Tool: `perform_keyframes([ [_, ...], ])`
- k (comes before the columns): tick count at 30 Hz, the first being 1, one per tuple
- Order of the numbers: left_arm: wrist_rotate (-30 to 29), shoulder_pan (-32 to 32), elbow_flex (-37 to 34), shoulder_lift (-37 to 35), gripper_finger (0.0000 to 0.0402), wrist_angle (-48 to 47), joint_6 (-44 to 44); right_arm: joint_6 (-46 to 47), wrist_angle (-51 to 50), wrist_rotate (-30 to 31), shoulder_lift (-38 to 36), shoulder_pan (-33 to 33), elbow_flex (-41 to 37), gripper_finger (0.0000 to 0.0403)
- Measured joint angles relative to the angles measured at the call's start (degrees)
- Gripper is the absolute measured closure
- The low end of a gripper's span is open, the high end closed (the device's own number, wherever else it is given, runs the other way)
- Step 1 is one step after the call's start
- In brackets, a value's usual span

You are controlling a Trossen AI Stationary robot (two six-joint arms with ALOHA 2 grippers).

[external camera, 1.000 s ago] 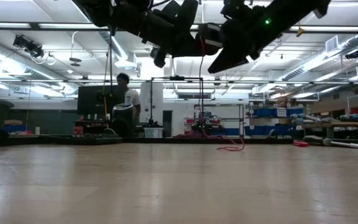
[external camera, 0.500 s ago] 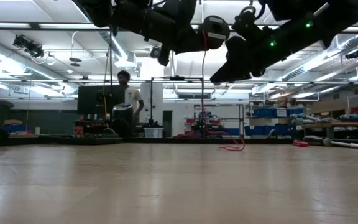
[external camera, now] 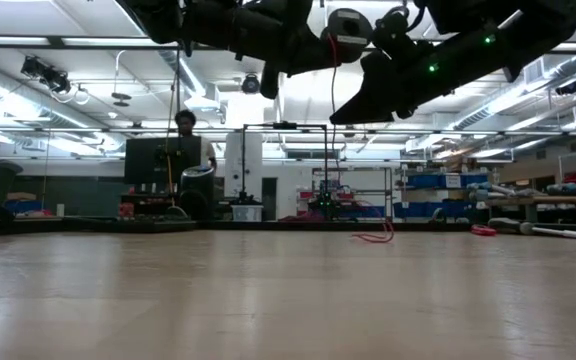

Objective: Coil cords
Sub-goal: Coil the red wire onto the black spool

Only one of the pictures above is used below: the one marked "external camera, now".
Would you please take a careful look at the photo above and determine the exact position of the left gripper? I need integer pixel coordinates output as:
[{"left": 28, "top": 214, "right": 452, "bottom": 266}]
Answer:
[{"left": 227, "top": 0, "right": 339, "bottom": 100}]

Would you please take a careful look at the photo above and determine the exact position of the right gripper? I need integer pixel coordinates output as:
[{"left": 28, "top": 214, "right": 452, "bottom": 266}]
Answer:
[{"left": 328, "top": 24, "right": 524, "bottom": 126}]

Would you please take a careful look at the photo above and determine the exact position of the red cord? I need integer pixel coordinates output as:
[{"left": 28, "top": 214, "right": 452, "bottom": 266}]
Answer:
[{"left": 326, "top": 33, "right": 396, "bottom": 245}]

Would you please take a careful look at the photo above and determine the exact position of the grey wrapped bundle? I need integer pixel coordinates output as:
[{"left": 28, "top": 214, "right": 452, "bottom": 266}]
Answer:
[
  {"left": 545, "top": 182, "right": 576, "bottom": 197},
  {"left": 467, "top": 182, "right": 534, "bottom": 199}
]

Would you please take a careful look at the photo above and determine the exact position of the white plastic tub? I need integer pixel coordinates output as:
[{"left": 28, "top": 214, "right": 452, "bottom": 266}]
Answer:
[{"left": 231, "top": 204, "right": 264, "bottom": 222}]

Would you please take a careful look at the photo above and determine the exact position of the black monitor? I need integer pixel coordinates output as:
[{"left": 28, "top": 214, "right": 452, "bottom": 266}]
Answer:
[{"left": 123, "top": 135, "right": 203, "bottom": 186}]

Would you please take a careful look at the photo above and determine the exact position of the wooden workbench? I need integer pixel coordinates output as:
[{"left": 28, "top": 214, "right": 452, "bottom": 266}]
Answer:
[{"left": 485, "top": 194, "right": 576, "bottom": 224}]

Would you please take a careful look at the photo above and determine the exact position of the blue crate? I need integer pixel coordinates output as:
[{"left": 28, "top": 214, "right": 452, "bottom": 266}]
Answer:
[{"left": 3, "top": 199, "right": 44, "bottom": 216}]

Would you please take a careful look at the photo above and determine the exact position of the black round-lens ceiling camera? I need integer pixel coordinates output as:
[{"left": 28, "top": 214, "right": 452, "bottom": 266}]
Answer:
[{"left": 240, "top": 73, "right": 263, "bottom": 96}]

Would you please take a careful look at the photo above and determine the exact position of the black camera stand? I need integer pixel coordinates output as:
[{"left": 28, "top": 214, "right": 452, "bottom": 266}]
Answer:
[{"left": 240, "top": 121, "right": 329, "bottom": 221}]

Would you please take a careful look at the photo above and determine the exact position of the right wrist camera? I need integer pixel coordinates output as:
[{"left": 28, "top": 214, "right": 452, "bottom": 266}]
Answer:
[{"left": 372, "top": 4, "right": 425, "bottom": 56}]

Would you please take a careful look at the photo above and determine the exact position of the black table frame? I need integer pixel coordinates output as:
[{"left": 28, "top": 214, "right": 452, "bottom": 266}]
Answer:
[{"left": 0, "top": 192, "right": 576, "bottom": 237}]

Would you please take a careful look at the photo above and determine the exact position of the grey-handled screwdriver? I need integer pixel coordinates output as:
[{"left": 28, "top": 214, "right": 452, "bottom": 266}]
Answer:
[{"left": 487, "top": 217, "right": 576, "bottom": 240}]

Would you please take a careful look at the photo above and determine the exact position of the black ceiling camera rig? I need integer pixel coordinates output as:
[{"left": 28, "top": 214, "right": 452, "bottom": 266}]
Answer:
[{"left": 20, "top": 54, "right": 73, "bottom": 95}]

